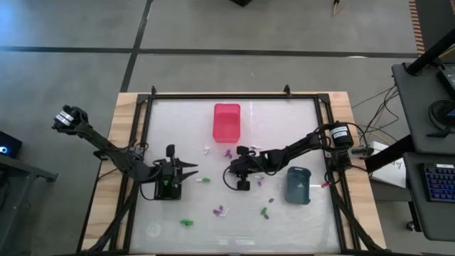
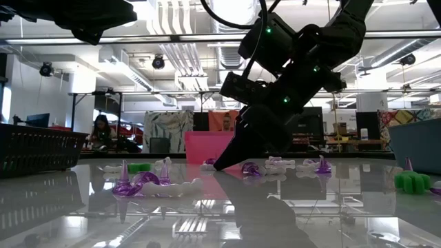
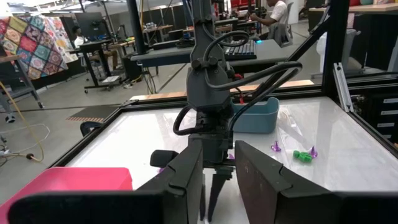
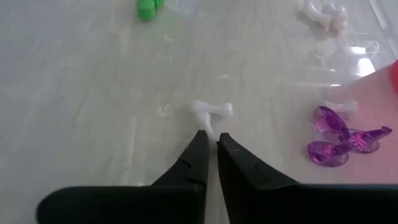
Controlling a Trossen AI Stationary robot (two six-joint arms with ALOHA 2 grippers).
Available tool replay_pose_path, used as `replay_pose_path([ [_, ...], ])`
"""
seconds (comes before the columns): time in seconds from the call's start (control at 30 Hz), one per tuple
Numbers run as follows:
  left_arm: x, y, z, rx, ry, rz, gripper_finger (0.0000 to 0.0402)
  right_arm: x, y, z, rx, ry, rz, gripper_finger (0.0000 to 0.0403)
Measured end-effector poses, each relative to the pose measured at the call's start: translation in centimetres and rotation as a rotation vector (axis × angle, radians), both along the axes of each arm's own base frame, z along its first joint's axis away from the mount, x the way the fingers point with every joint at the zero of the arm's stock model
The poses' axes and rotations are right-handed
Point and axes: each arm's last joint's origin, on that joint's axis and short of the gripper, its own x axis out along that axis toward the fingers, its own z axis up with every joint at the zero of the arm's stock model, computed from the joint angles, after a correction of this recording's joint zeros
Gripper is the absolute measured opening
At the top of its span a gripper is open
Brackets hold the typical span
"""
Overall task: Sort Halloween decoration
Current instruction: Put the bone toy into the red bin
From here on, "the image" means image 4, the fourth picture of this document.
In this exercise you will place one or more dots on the green plastic Halloween toy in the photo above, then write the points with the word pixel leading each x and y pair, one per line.
pixel 146 9

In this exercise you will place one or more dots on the pink plastic bin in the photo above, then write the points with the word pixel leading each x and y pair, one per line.
pixel 395 76

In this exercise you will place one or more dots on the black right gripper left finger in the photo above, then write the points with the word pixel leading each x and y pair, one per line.
pixel 155 205

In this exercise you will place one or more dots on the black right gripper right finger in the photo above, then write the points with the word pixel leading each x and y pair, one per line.
pixel 280 205

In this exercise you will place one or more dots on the purple translucent witch hat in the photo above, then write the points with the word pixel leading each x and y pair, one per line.
pixel 326 154
pixel 329 123
pixel 367 141

